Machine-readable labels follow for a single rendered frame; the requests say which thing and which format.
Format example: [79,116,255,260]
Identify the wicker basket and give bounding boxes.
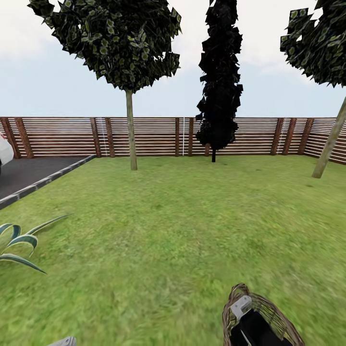
[222,283,306,346]

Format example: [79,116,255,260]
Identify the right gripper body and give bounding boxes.
[231,320,249,346]

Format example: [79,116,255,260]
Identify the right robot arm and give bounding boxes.
[230,296,293,346]

